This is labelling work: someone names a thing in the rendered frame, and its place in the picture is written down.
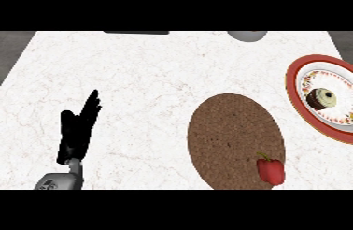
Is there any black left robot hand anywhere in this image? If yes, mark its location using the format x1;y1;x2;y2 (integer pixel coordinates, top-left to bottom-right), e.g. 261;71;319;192
55;89;103;166

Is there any brown round placemat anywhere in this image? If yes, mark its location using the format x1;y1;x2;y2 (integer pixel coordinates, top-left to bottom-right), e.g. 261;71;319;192
186;93;287;191

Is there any chocolate cupcake with cream frosting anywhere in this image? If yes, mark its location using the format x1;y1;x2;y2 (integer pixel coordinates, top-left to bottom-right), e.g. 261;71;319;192
304;87;338;111

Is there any red-rimmed white plate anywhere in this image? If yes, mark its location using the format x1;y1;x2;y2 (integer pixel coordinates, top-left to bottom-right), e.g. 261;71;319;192
284;54;353;145

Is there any red bell pepper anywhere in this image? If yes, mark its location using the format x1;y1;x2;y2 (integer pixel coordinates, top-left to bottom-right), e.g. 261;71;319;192
256;151;287;186

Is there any grey round bowl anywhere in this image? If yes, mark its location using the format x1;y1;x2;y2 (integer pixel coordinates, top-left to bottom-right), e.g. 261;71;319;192
226;31;269;43

